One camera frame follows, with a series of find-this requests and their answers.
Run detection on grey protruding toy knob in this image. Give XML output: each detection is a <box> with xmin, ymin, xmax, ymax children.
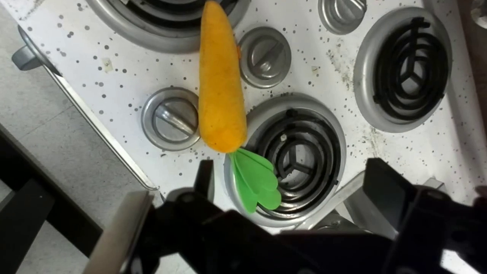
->
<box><xmin>11</xmin><ymin>25</ymin><xmax>63</xmax><ymax>78</ymax></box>

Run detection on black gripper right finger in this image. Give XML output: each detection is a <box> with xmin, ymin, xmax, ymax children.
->
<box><xmin>364</xmin><ymin>157</ymin><xmax>424</xmax><ymax>238</ymax></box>

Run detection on orange toy carrot green leaves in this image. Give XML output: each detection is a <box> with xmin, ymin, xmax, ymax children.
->
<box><xmin>197</xmin><ymin>0</ymin><xmax>284</xmax><ymax>215</ymax></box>

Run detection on white speckled toy kitchen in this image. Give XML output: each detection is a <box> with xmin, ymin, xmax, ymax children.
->
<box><xmin>10</xmin><ymin>0</ymin><xmax>487</xmax><ymax>241</ymax></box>

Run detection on black coil toy burner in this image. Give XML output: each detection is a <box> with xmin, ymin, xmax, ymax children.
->
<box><xmin>86</xmin><ymin>0</ymin><xmax>253</xmax><ymax>55</ymax></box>
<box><xmin>354</xmin><ymin>5</ymin><xmax>454</xmax><ymax>134</ymax></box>
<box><xmin>223</xmin><ymin>92</ymin><xmax>349</xmax><ymax>230</ymax></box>

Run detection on grey round stove knob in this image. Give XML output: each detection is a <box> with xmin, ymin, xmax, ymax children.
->
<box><xmin>141</xmin><ymin>86</ymin><xmax>203</xmax><ymax>153</ymax></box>
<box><xmin>319</xmin><ymin>0</ymin><xmax>369</xmax><ymax>37</ymax></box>
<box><xmin>238</xmin><ymin>26</ymin><xmax>294</xmax><ymax>90</ymax></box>

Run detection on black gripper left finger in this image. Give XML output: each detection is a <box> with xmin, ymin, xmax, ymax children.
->
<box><xmin>192</xmin><ymin>159</ymin><xmax>226</xmax><ymax>215</ymax></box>

